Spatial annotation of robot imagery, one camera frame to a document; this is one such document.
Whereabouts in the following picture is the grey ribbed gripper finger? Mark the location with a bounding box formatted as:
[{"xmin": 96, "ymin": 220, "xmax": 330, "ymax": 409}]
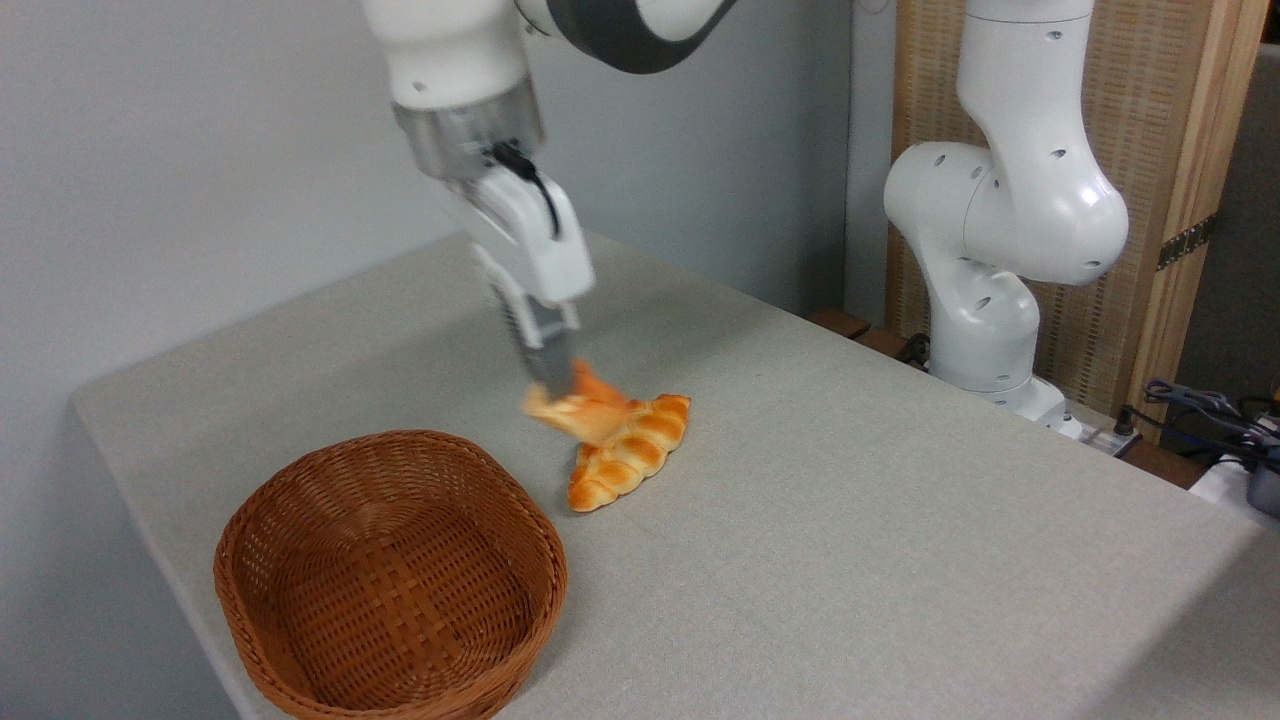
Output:
[
  {"xmin": 472, "ymin": 244, "xmax": 525, "ymax": 353},
  {"xmin": 516, "ymin": 296, "xmax": 583, "ymax": 398}
]

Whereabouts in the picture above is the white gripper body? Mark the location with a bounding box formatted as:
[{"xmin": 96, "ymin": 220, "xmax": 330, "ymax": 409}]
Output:
[{"xmin": 455, "ymin": 164, "xmax": 598, "ymax": 309}]

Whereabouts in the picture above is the small croissant bread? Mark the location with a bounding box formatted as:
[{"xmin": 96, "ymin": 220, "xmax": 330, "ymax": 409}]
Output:
[{"xmin": 519, "ymin": 359, "xmax": 648, "ymax": 447}]

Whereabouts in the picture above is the braided golden bread loaf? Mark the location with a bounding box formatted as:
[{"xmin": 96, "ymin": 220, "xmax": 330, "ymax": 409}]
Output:
[{"xmin": 566, "ymin": 392, "xmax": 694, "ymax": 515}]

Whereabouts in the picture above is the brown woven wicker basket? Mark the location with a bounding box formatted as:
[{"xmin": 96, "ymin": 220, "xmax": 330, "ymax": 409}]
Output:
[{"xmin": 212, "ymin": 429, "xmax": 570, "ymax": 720}]

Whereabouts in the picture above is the black metal screen hinge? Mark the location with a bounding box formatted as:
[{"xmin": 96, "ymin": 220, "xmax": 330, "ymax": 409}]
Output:
[{"xmin": 1156, "ymin": 212, "xmax": 1220, "ymax": 272}]

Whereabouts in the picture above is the grey box-shaped device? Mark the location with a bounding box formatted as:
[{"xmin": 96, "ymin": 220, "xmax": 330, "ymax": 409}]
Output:
[{"xmin": 1244, "ymin": 448, "xmax": 1280, "ymax": 520}]

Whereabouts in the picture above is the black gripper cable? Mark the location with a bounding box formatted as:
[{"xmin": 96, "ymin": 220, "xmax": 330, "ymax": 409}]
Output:
[{"xmin": 489, "ymin": 142, "xmax": 562, "ymax": 241}]

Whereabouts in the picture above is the woven screen with wooden frame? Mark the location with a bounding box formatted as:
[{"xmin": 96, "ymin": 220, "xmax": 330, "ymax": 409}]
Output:
[{"xmin": 892, "ymin": 0, "xmax": 1272, "ymax": 443}]

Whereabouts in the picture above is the bundle of dark cables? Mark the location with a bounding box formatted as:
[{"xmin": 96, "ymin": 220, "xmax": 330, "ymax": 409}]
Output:
[{"xmin": 1142, "ymin": 377, "xmax": 1280, "ymax": 463}]

